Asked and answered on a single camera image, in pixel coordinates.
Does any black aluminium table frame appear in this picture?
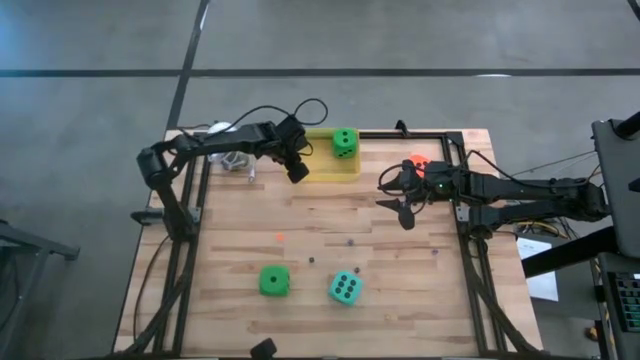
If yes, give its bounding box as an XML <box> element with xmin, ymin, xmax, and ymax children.
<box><xmin>115</xmin><ymin>130</ymin><xmax>544</xmax><ymax>360</ymax></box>

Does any grey clamp bracket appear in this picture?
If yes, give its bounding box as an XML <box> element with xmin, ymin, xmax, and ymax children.
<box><xmin>130</xmin><ymin>207</ymin><xmax>166</xmax><ymax>226</ymax></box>

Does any white mushroom-shaped lamp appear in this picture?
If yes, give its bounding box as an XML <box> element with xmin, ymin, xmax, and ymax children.
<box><xmin>206</xmin><ymin>121</ymin><xmax>236</xmax><ymax>137</ymax></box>

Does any grey metal stand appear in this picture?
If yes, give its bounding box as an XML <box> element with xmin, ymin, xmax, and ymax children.
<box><xmin>0</xmin><ymin>218</ymin><xmax>81</xmax><ymax>346</ymax></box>

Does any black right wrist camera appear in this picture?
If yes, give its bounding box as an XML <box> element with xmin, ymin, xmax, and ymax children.
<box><xmin>398</xmin><ymin>158</ymin><xmax>419</xmax><ymax>182</ymax></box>

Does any black diagonal beam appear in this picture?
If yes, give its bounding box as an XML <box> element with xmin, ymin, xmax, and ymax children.
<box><xmin>522</xmin><ymin>224</ymin><xmax>619</xmax><ymax>279</ymax></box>

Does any black table-level camera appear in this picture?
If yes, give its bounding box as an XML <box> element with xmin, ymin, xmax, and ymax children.
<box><xmin>249</xmin><ymin>337</ymin><xmax>279</xmax><ymax>360</ymax></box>

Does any black control keypad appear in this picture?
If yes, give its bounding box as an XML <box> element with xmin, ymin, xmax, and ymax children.
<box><xmin>597</xmin><ymin>252</ymin><xmax>640</xmax><ymax>360</ymax></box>

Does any yellow cable bundle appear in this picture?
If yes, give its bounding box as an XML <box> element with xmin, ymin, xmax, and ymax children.
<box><xmin>517</xmin><ymin>219</ymin><xmax>569</xmax><ymax>240</ymax></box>

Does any yellow translucent tray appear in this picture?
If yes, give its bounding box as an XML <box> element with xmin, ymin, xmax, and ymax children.
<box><xmin>302</xmin><ymin>127</ymin><xmax>362</xmax><ymax>184</ymax></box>

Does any white paper sheet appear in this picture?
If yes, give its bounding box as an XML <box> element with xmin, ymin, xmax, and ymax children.
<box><xmin>516</xmin><ymin>236</ymin><xmax>560</xmax><ymax>303</ymax></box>

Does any orange foam die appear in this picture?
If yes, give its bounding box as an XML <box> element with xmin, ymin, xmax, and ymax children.
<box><xmin>408</xmin><ymin>153</ymin><xmax>432</xmax><ymax>174</ymax></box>

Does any teal foam die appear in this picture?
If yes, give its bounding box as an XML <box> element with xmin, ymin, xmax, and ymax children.
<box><xmin>327</xmin><ymin>270</ymin><xmax>365</xmax><ymax>307</ymax></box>

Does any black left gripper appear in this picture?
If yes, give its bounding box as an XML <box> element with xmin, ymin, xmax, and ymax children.
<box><xmin>257</xmin><ymin>115</ymin><xmax>311</xmax><ymax>184</ymax></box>

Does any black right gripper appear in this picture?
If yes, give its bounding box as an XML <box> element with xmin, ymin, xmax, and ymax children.
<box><xmin>375</xmin><ymin>159</ymin><xmax>459</xmax><ymax>232</ymax></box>

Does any green foam die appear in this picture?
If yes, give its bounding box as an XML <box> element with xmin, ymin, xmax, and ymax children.
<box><xmin>258</xmin><ymin>264</ymin><xmax>291</xmax><ymax>297</ymax></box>
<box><xmin>331</xmin><ymin>127</ymin><xmax>360</xmax><ymax>160</ymax></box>

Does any white cable with adapter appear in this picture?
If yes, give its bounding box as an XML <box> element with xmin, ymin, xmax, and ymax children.
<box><xmin>208</xmin><ymin>149</ymin><xmax>259</xmax><ymax>184</ymax></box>

